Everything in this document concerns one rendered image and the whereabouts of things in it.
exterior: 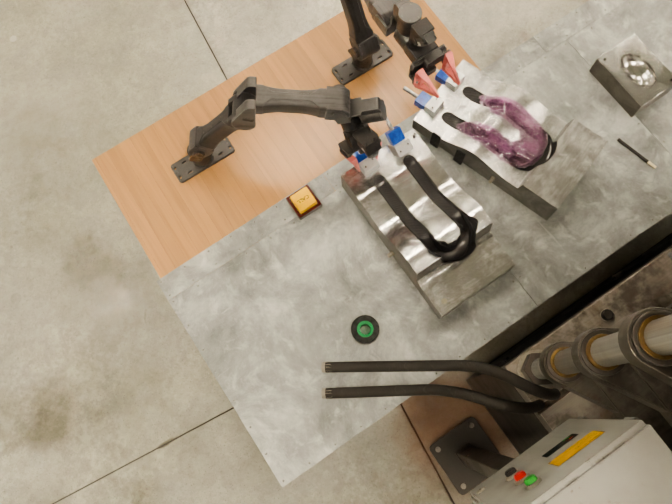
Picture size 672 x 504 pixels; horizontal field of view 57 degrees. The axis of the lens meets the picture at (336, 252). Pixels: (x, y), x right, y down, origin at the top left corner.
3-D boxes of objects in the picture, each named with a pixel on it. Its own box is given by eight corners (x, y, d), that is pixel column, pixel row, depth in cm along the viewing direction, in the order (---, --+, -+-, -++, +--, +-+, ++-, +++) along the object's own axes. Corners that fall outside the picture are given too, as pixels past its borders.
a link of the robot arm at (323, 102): (351, 82, 158) (231, 75, 155) (352, 114, 156) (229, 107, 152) (345, 105, 170) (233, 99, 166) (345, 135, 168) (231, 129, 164)
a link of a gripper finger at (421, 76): (457, 79, 150) (434, 51, 152) (432, 94, 149) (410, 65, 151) (452, 93, 156) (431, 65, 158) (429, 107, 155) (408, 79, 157)
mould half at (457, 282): (341, 186, 190) (339, 169, 177) (410, 141, 192) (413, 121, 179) (439, 319, 178) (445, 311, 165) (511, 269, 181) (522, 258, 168)
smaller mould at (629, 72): (588, 71, 196) (596, 58, 189) (625, 46, 197) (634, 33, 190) (631, 117, 191) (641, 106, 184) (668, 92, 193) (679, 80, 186)
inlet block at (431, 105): (398, 97, 193) (399, 89, 188) (408, 86, 194) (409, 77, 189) (432, 120, 191) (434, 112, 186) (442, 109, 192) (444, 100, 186)
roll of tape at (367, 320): (383, 323, 178) (383, 321, 175) (372, 348, 177) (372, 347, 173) (357, 312, 179) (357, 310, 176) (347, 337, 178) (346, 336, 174)
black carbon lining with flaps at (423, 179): (369, 182, 182) (369, 170, 173) (413, 153, 184) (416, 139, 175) (439, 277, 174) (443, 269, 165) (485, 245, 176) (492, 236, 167)
